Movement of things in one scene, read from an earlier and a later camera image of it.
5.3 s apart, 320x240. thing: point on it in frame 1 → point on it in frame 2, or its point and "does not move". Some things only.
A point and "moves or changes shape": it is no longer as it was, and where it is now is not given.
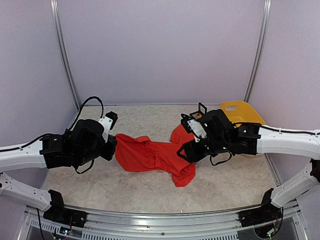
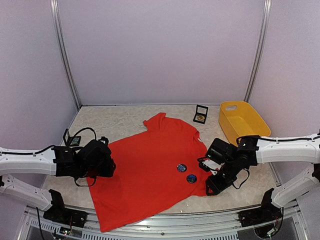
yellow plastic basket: (241, 112) does not move
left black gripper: (108, 154) → (109, 170)
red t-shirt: (139, 154) moves or changes shape
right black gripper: (193, 154) → (216, 185)
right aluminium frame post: (260, 48) does not move
